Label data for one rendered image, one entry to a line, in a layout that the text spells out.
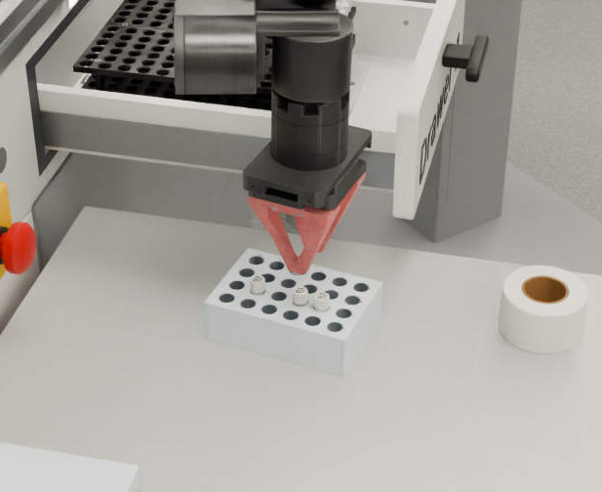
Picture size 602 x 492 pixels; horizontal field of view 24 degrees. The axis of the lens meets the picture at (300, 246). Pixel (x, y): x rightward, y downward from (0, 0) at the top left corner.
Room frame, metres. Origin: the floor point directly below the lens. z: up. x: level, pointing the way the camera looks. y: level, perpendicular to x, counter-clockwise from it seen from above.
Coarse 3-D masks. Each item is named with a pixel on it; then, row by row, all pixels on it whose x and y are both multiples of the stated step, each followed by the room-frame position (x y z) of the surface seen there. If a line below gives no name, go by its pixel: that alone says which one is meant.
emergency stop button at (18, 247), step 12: (12, 228) 0.88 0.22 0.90; (24, 228) 0.88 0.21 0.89; (0, 240) 0.88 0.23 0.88; (12, 240) 0.87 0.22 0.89; (24, 240) 0.87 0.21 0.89; (36, 240) 0.89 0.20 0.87; (0, 252) 0.87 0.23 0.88; (12, 252) 0.86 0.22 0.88; (24, 252) 0.87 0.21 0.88; (12, 264) 0.86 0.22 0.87; (24, 264) 0.87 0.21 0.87
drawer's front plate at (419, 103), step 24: (456, 0) 1.20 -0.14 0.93; (432, 24) 1.15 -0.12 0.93; (456, 24) 1.22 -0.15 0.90; (432, 48) 1.11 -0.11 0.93; (432, 72) 1.07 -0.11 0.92; (456, 72) 1.25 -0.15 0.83; (408, 96) 1.02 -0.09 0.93; (432, 96) 1.08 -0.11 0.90; (408, 120) 1.00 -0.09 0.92; (432, 120) 1.09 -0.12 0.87; (408, 144) 1.00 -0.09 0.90; (408, 168) 1.00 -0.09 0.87; (408, 192) 1.00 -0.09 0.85; (408, 216) 1.00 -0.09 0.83
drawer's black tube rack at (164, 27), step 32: (128, 0) 1.26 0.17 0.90; (160, 0) 1.26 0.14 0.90; (128, 32) 1.20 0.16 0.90; (160, 32) 1.19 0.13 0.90; (96, 64) 1.13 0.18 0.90; (128, 64) 1.13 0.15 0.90; (160, 64) 1.13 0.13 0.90; (160, 96) 1.12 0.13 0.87; (192, 96) 1.13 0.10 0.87; (224, 96) 1.12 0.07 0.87; (256, 96) 1.13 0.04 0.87
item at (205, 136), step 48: (96, 0) 1.28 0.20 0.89; (336, 0) 1.28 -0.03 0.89; (384, 0) 1.27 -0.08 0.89; (384, 48) 1.27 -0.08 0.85; (48, 96) 1.09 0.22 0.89; (96, 96) 1.08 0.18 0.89; (144, 96) 1.08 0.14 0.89; (384, 96) 1.19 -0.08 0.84; (48, 144) 1.09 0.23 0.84; (96, 144) 1.08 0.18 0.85; (144, 144) 1.07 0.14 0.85; (192, 144) 1.06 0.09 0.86; (240, 144) 1.05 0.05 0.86; (384, 144) 1.02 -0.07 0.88
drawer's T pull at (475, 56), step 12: (480, 36) 1.16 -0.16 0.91; (456, 48) 1.14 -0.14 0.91; (468, 48) 1.14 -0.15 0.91; (480, 48) 1.14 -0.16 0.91; (444, 60) 1.13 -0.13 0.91; (456, 60) 1.12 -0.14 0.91; (468, 60) 1.12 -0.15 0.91; (480, 60) 1.12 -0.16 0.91; (468, 72) 1.10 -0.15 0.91; (480, 72) 1.11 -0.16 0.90
